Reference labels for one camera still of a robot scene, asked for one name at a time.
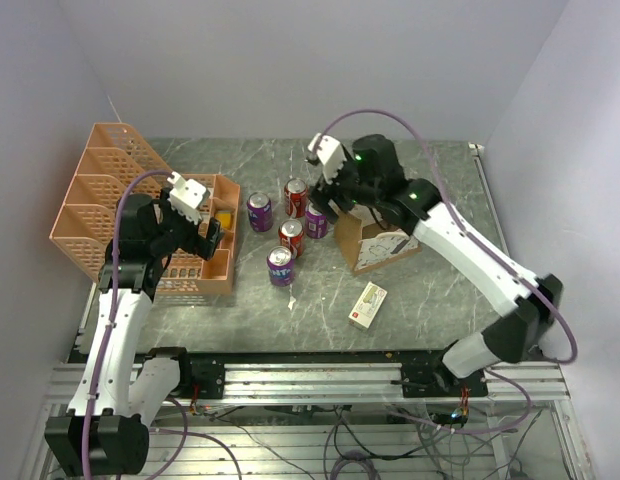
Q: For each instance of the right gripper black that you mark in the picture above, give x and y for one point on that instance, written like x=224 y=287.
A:
x=318 y=197

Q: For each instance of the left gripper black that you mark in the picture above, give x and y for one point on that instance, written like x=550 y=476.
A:
x=196 y=243

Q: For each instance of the purple fanta can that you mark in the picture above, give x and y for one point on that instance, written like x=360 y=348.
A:
x=280 y=264
x=316 y=223
x=259 y=208

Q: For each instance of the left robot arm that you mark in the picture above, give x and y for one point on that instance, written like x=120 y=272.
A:
x=106 y=428

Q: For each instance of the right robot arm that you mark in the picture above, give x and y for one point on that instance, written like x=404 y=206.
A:
x=369 y=174

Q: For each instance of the yellow item in organizer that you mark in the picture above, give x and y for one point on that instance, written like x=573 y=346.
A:
x=225 y=218

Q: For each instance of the orange plastic desk organizer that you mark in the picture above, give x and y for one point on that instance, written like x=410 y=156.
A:
x=111 y=202

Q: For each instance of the red cola can back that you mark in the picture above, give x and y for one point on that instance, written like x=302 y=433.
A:
x=295 y=196

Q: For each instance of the red cola can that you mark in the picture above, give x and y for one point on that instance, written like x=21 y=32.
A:
x=295 y=196
x=291 y=235

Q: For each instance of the red cola can middle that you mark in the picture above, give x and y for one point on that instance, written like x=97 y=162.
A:
x=291 y=235

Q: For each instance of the purple Fanta can front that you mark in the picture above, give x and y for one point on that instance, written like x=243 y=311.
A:
x=280 y=264

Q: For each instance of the small white cardboard box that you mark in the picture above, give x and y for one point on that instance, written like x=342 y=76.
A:
x=367 y=306

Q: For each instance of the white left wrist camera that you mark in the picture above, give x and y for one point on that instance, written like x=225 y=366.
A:
x=187 y=197

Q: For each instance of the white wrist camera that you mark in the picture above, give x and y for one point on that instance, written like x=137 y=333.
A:
x=327 y=153
x=187 y=197

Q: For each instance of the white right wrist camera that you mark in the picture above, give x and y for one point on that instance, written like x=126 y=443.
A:
x=327 y=153

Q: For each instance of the aluminium corner rail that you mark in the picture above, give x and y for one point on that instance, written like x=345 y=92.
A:
x=477 y=151

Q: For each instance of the aluminium mounting rail frame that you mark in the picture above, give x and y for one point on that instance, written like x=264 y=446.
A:
x=363 y=416

